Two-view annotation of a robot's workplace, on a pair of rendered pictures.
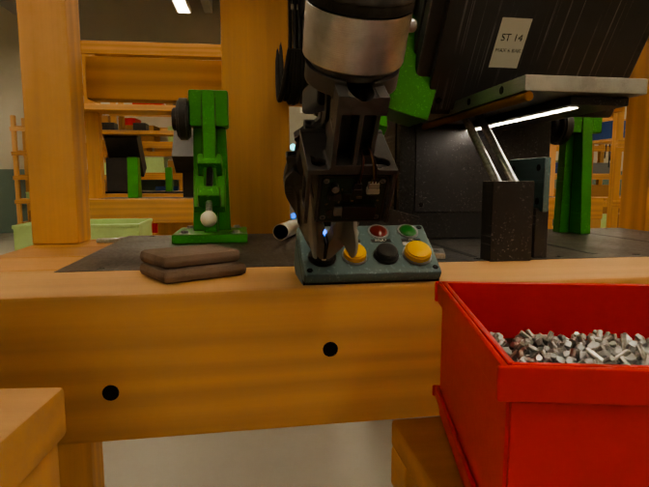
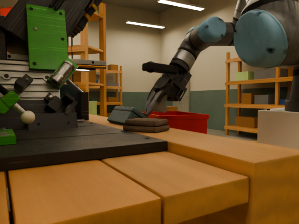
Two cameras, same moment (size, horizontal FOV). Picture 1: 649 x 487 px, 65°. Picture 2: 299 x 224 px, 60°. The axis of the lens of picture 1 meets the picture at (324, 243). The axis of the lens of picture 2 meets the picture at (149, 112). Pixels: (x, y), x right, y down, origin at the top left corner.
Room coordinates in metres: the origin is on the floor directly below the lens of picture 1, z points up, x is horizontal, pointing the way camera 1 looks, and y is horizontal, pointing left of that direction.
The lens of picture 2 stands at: (0.82, 0.78, 0.98)
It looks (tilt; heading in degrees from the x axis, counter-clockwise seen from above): 3 degrees down; 249
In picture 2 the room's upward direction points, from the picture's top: straight up
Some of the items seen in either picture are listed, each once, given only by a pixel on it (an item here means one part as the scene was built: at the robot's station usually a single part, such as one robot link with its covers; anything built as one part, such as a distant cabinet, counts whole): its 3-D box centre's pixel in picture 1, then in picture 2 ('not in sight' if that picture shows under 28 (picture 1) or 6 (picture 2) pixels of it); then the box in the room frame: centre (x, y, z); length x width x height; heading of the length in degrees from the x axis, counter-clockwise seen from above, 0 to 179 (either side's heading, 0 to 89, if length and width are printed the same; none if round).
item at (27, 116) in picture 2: (209, 210); (20, 110); (0.88, 0.20, 0.96); 0.06 x 0.03 x 0.06; 9
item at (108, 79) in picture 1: (376, 88); not in sight; (1.26, -0.12, 1.23); 1.30 x 0.05 x 0.09; 99
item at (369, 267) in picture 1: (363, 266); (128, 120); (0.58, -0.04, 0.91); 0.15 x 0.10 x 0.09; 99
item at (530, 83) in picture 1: (503, 111); (50, 63); (0.81, -0.28, 1.11); 0.39 x 0.16 x 0.03; 9
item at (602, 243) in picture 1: (428, 247); (24, 126); (0.90, -0.18, 0.89); 1.10 x 0.42 x 0.02; 99
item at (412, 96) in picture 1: (402, 76); (46, 40); (0.83, -0.12, 1.17); 0.13 x 0.12 x 0.20; 99
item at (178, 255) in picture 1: (192, 262); (146, 124); (0.58, 0.15, 0.91); 0.10 x 0.08 x 0.03; 128
